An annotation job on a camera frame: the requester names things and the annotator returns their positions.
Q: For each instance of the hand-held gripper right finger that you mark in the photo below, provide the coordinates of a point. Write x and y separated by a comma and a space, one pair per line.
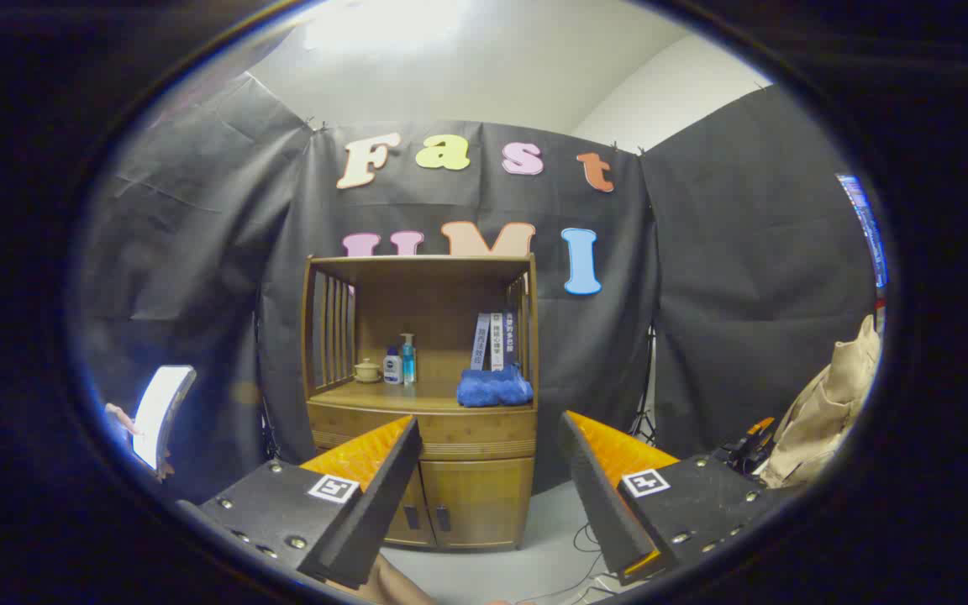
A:
597, 496

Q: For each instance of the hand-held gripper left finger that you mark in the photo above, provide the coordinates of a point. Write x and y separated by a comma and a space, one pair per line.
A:
375, 504

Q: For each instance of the wooden drawer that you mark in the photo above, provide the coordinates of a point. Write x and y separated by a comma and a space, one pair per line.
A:
484, 428

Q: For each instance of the wooden countertop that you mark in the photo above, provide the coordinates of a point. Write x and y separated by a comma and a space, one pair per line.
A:
425, 395

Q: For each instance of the wooden cabinet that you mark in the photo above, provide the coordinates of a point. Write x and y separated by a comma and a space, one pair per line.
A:
442, 294

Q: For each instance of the person's leg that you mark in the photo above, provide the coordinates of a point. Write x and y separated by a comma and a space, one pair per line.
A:
391, 588

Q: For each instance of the black light stand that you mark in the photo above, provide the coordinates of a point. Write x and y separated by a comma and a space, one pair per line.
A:
644, 403

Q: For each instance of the small beige lidded teapot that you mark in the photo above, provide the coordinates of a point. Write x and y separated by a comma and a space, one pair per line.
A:
367, 371

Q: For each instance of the white bottle blue cap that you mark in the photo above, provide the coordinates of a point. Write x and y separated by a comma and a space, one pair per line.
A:
392, 370

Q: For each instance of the blue pump bottle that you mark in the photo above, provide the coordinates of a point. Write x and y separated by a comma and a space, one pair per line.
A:
408, 361

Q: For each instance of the blue fluffy towel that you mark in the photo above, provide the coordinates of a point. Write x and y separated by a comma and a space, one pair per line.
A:
492, 389

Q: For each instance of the black orange tool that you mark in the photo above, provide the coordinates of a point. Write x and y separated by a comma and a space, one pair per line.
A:
749, 449

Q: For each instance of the dark blue book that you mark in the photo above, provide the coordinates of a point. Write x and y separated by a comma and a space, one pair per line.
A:
511, 336

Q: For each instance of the grey book white spine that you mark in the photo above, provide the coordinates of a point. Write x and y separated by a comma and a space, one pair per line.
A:
481, 340

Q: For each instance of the black backdrop cloth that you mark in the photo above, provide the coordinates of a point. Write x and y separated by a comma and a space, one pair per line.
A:
702, 294

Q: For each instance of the beige jacket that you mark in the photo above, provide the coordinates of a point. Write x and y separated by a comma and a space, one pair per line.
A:
828, 412

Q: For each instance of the blue monitor screen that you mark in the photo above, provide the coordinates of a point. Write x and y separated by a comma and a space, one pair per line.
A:
868, 231

